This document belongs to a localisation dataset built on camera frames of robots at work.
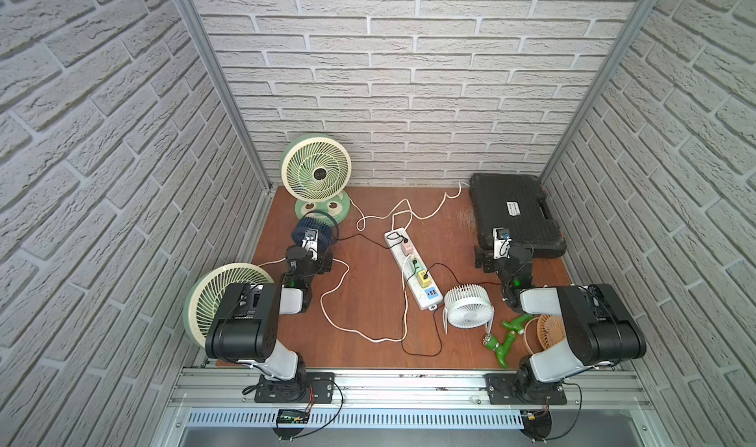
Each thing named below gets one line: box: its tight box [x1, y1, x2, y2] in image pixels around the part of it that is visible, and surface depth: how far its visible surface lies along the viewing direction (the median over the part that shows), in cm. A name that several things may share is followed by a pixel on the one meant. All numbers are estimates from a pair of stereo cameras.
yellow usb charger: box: [417, 269, 433, 288], surface depth 89 cm
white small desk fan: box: [442, 283, 496, 334], surface depth 80 cm
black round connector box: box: [520, 409, 553, 444], surface depth 72 cm
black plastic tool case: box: [469, 172, 567, 257], surface depth 106 cm
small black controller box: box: [276, 408, 311, 424], surface depth 73 cm
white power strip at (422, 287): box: [383, 227, 444, 311], surface depth 91 cm
